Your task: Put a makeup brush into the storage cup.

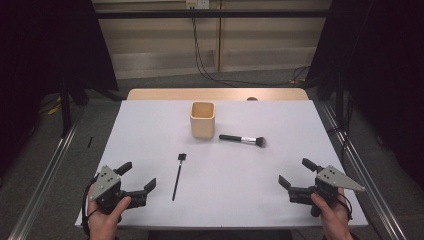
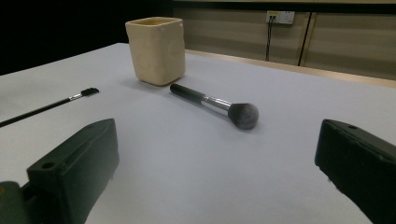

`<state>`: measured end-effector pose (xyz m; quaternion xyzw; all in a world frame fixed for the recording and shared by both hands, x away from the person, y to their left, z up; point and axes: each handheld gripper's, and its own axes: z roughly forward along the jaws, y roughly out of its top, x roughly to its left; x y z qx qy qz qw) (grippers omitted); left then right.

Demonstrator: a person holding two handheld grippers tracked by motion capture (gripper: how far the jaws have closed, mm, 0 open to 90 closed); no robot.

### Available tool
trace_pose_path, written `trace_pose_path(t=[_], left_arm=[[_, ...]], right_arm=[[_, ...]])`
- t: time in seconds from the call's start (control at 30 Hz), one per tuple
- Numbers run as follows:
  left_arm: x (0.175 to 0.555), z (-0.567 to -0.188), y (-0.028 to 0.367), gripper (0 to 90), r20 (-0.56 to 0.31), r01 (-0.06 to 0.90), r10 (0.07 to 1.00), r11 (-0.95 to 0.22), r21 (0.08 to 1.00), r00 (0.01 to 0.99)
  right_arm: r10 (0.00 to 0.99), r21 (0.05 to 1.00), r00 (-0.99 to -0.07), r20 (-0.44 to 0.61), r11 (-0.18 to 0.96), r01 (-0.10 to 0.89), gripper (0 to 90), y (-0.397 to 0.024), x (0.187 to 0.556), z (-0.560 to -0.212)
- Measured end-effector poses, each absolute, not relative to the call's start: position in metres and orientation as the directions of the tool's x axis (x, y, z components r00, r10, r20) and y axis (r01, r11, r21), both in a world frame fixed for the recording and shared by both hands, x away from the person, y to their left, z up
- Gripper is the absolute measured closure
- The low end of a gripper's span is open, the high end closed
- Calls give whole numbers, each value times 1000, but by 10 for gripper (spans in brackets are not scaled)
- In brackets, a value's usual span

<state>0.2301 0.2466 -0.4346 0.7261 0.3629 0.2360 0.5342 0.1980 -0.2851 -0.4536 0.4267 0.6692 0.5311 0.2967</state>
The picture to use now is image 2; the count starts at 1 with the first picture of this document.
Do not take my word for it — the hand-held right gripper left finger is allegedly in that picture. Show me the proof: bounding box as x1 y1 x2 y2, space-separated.
21 118 120 224

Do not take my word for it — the thin black makeup brush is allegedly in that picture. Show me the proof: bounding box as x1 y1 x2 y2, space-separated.
0 87 100 129

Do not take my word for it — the beige square brush holder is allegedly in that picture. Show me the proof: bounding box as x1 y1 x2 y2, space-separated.
124 16 187 87

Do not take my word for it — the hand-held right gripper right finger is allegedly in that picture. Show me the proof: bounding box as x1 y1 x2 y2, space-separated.
314 119 396 224

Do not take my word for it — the black curtain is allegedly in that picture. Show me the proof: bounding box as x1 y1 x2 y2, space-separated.
0 0 174 77

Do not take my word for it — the black horizontal bar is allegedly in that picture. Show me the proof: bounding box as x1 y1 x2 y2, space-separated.
172 1 396 15

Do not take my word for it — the black wall cable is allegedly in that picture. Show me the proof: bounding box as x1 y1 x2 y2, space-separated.
264 16 276 62

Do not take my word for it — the white wall socket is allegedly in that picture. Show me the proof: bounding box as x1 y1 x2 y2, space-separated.
266 10 295 25

